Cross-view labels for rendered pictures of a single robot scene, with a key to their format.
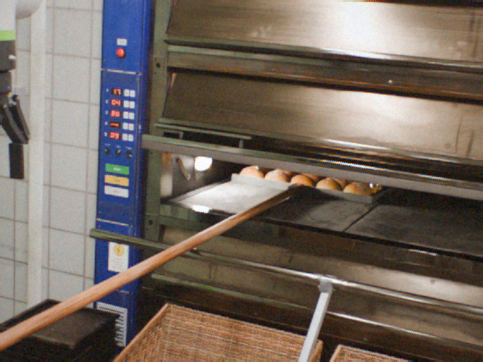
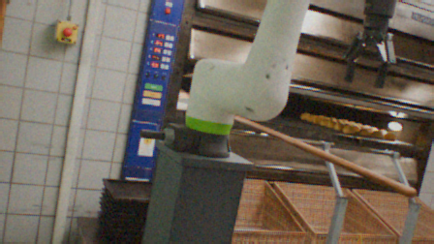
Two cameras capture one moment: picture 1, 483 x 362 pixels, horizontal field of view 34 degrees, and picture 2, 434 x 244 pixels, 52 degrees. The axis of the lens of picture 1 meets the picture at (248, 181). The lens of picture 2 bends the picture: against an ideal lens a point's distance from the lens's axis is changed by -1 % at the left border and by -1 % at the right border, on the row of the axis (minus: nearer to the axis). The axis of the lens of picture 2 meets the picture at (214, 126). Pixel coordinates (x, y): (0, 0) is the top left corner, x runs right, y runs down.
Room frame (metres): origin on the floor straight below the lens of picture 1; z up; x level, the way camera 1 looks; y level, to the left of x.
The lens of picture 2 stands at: (0.75, 1.81, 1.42)
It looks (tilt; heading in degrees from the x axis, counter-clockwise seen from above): 7 degrees down; 314
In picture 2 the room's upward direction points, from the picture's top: 11 degrees clockwise
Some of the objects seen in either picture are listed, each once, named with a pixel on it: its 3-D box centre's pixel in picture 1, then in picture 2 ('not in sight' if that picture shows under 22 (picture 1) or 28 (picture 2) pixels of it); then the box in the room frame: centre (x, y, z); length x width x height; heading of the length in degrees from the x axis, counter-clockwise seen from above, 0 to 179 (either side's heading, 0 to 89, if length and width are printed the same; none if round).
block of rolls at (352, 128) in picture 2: not in sight; (347, 126); (2.36, -1.25, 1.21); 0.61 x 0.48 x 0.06; 157
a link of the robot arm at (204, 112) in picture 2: not in sight; (217, 95); (1.59, 0.96, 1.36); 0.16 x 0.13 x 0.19; 176
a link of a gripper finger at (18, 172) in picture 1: (16, 161); (350, 72); (1.50, 0.45, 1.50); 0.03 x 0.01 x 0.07; 72
